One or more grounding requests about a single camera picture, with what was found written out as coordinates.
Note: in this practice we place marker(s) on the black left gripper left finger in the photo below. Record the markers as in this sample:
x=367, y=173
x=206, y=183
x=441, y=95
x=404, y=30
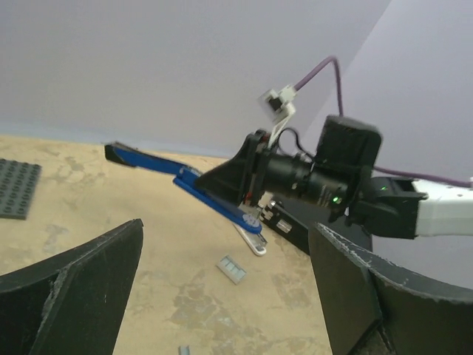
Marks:
x=73, y=302

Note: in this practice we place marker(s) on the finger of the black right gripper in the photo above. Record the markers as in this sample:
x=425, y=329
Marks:
x=229, y=180

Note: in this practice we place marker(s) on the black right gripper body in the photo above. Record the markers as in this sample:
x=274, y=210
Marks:
x=253, y=145

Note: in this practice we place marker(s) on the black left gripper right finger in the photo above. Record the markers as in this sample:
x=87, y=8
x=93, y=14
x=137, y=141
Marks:
x=373, y=306

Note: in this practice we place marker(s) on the blue black stapler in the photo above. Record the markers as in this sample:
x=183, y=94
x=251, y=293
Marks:
x=184, y=177

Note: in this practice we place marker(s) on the white stapler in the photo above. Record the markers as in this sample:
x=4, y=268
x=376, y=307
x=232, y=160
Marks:
x=256, y=242

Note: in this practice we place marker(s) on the grey staple tray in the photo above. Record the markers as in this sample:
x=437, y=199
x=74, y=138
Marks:
x=231, y=269

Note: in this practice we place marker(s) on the grey staple strip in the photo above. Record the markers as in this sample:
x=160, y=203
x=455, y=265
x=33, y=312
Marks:
x=184, y=350

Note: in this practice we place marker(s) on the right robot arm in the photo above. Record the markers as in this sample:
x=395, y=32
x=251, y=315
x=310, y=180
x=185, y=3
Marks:
x=339, y=178

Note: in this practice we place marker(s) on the black ribbed case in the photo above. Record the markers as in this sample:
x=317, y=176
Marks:
x=295, y=221

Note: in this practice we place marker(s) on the grey studded baseplate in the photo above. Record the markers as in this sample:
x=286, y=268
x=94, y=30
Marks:
x=18, y=182

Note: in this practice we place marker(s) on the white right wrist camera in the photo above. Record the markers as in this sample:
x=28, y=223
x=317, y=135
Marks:
x=279, y=107

